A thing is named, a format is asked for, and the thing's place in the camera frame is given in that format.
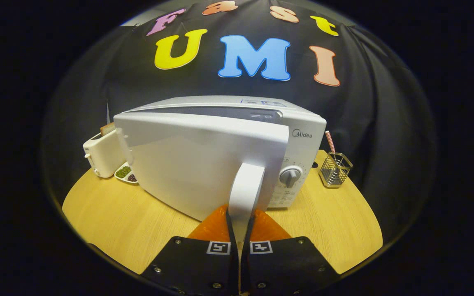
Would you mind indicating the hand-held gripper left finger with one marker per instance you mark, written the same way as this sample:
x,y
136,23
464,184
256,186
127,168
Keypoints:
x,y
196,267

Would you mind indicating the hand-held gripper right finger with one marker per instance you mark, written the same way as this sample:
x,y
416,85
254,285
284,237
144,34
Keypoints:
x,y
286,267

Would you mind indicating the white microwave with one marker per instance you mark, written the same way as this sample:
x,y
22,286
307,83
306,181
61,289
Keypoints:
x,y
200,164

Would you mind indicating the brown toast slice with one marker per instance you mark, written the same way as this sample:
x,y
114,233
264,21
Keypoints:
x,y
107,128

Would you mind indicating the cream toaster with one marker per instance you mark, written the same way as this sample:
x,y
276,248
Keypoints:
x,y
103,154

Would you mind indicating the white divided bean dish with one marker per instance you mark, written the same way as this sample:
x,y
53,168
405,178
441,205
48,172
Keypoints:
x,y
124,172

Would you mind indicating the red striped straw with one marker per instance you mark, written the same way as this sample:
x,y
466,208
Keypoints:
x,y
330,142

